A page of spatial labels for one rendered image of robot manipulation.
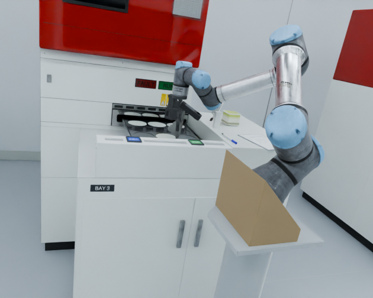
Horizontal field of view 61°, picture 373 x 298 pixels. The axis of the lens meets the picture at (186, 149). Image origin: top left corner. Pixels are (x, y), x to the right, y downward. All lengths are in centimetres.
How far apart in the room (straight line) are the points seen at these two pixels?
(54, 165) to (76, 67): 56
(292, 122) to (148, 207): 69
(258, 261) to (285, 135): 45
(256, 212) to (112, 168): 58
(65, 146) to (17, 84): 156
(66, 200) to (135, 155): 87
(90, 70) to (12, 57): 162
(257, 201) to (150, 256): 71
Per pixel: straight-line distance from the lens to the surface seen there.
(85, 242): 139
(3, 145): 352
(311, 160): 107
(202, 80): 135
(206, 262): 160
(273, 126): 96
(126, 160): 122
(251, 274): 117
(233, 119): 169
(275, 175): 104
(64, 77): 177
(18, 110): 339
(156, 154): 123
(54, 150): 187
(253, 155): 139
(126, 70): 177
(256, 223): 94
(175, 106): 149
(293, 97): 106
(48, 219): 207
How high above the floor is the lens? 135
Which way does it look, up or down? 19 degrees down
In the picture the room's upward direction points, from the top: 9 degrees clockwise
